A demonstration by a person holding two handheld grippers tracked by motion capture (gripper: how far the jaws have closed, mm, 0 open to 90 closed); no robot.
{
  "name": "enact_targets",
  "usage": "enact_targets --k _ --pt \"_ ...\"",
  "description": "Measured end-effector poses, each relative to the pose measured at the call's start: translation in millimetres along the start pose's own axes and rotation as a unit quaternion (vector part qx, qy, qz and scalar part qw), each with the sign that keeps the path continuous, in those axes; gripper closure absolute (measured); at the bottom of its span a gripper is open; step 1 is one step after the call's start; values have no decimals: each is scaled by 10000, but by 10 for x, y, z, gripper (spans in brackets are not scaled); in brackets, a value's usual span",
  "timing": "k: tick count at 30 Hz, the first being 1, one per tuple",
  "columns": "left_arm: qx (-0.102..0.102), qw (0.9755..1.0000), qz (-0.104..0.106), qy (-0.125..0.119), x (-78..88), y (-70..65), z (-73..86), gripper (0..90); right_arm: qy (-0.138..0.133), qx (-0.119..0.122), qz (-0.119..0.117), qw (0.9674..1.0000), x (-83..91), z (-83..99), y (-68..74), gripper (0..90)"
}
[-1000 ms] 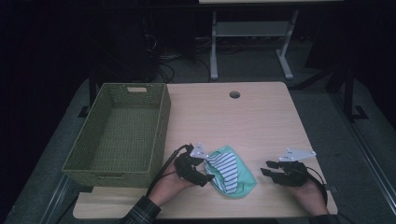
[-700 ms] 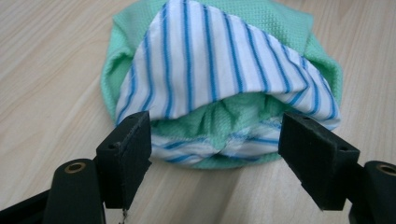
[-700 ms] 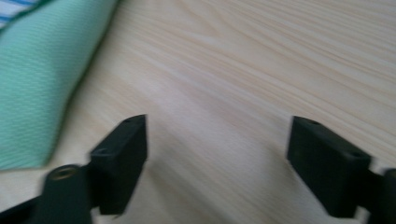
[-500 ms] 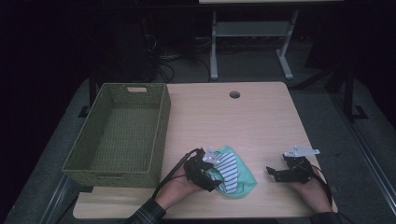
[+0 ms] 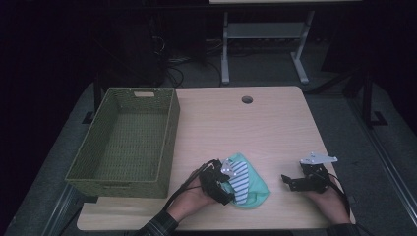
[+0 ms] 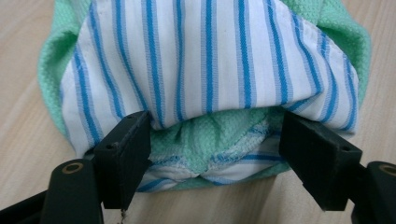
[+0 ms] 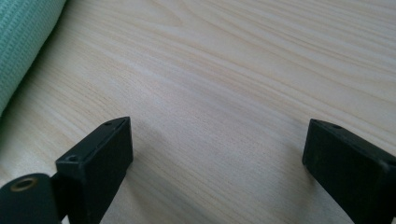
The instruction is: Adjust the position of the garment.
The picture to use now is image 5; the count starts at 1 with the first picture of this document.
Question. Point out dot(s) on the white metal table frame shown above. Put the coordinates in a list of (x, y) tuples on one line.
[(265, 31)]

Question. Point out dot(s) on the green woven basket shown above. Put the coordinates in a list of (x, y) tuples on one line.
[(131, 144)]

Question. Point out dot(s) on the black post with foot bracket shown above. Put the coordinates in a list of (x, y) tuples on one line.
[(95, 98)]

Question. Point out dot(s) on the dark metal stand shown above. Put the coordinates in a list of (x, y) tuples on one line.
[(367, 98)]

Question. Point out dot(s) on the person's right hand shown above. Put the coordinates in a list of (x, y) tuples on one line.
[(331, 203)]

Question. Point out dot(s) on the person's left hand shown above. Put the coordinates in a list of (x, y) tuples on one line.
[(190, 200)]

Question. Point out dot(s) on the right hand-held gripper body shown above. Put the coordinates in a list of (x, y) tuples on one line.
[(314, 173)]

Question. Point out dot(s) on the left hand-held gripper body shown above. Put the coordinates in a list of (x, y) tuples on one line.
[(213, 180)]

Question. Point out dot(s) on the grey metal floor rail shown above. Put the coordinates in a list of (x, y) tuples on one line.
[(59, 213), (387, 157)]

